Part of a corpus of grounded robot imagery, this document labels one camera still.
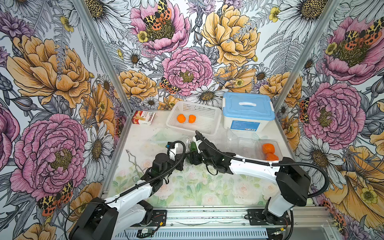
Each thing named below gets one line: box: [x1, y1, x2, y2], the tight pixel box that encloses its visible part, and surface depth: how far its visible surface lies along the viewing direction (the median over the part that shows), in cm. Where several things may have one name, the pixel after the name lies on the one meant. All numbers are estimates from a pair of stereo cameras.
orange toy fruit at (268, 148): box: [262, 143, 275, 155], surface depth 96 cm
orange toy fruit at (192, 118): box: [188, 114, 197, 124], surface depth 114 cm
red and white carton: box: [131, 110, 156, 126], surface depth 114 cm
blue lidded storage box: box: [222, 92, 275, 132], surface depth 104 cm
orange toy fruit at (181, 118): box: [177, 113, 187, 124], surface depth 114 cm
